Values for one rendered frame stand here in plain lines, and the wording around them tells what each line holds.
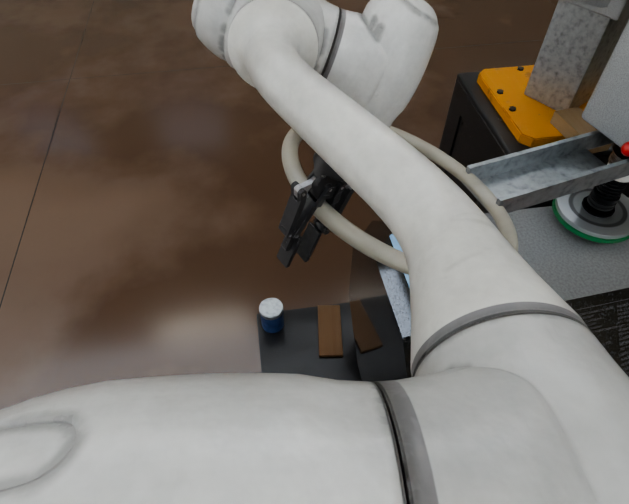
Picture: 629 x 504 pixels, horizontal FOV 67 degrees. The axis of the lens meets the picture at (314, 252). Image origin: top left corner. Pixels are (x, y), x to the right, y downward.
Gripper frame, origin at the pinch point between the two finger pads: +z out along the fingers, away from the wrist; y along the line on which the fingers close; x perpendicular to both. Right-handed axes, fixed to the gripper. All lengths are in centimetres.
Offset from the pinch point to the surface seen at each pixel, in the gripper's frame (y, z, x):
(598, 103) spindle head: 75, -30, -6
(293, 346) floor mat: 67, 105, 28
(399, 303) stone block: 44, 28, -6
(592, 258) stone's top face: 84, 2, -28
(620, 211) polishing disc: 96, -8, -23
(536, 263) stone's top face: 72, 8, -20
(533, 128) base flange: 130, -4, 21
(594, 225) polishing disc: 86, -4, -22
